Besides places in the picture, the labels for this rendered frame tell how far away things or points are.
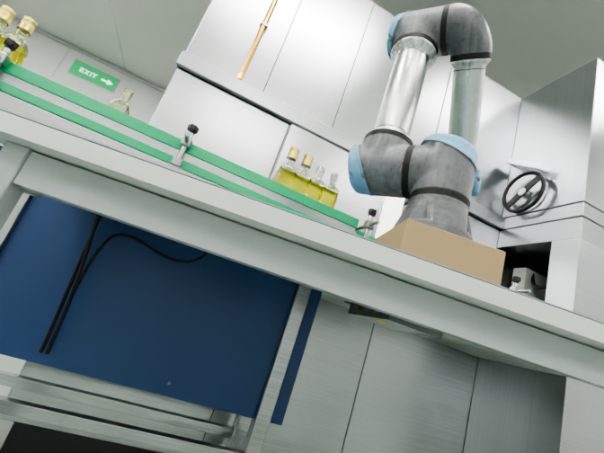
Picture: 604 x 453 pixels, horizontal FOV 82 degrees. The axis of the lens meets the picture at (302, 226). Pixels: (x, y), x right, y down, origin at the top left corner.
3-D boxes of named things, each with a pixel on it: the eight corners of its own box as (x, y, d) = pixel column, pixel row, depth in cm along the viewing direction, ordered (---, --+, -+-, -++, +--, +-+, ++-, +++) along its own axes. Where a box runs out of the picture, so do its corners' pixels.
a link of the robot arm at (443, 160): (470, 189, 63) (482, 127, 67) (396, 183, 70) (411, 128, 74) (471, 216, 73) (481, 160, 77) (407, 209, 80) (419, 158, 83)
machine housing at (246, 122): (466, 359, 245) (496, 187, 283) (590, 390, 171) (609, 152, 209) (128, 236, 184) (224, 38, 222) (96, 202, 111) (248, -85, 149)
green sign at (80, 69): (112, 93, 401) (120, 80, 407) (112, 93, 400) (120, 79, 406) (66, 72, 389) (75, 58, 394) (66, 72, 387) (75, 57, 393)
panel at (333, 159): (446, 281, 155) (460, 212, 164) (451, 281, 152) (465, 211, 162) (261, 201, 132) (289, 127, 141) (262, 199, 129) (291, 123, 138)
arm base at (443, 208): (489, 250, 61) (497, 199, 64) (408, 223, 61) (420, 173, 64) (446, 263, 76) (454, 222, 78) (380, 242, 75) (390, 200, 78)
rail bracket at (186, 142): (182, 172, 96) (200, 131, 99) (182, 163, 89) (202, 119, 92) (167, 165, 94) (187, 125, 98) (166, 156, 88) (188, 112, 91)
